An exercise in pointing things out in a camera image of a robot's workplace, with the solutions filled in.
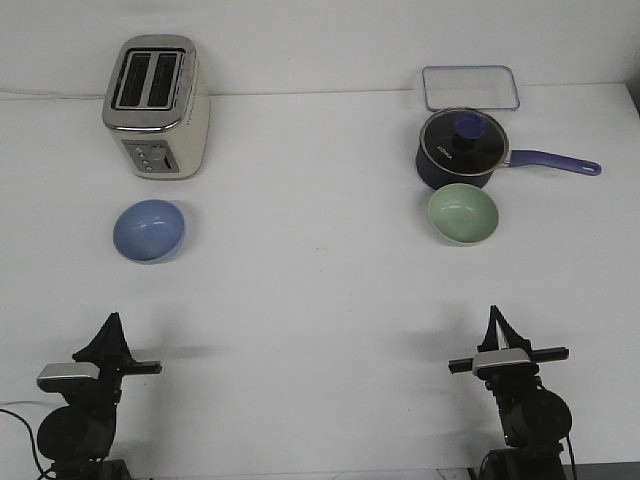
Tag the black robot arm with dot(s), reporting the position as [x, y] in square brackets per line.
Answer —
[534, 420]
[78, 437]

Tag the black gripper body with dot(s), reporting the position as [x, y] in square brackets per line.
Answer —
[113, 368]
[512, 378]

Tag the clear rectangular container lid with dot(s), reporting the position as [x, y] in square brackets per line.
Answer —
[482, 87]

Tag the glass pot lid blue knob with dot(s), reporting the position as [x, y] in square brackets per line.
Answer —
[464, 141]

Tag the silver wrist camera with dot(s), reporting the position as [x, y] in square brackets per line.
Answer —
[67, 377]
[484, 363]

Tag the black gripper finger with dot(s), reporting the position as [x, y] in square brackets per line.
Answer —
[109, 341]
[499, 325]

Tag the blue bowl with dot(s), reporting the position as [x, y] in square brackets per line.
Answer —
[150, 231]

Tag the dark blue saucepan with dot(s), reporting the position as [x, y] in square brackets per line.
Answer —
[435, 178]

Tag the green bowl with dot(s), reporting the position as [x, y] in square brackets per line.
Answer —
[462, 214]

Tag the cream and steel toaster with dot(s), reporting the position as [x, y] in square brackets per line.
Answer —
[157, 108]

